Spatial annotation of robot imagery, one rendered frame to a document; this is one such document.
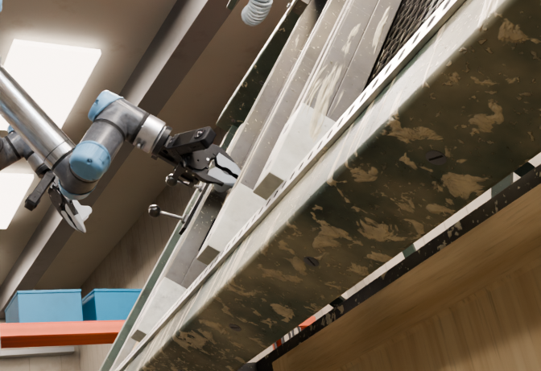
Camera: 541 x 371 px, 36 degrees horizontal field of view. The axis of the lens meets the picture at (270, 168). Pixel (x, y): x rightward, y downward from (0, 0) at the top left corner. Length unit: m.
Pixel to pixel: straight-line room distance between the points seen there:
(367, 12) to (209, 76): 5.39
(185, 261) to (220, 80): 5.01
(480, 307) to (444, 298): 0.06
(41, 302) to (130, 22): 2.10
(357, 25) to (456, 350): 0.48
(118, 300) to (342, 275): 4.11
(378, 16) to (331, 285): 0.47
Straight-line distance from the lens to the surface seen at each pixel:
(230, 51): 6.35
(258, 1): 2.36
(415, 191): 0.75
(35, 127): 1.83
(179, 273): 1.71
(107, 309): 4.95
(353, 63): 1.18
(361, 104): 0.81
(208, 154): 1.76
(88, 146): 1.69
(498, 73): 0.63
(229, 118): 2.85
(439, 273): 1.06
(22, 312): 4.82
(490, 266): 0.98
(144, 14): 5.82
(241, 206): 1.29
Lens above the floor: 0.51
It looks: 24 degrees up
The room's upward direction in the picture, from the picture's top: 11 degrees counter-clockwise
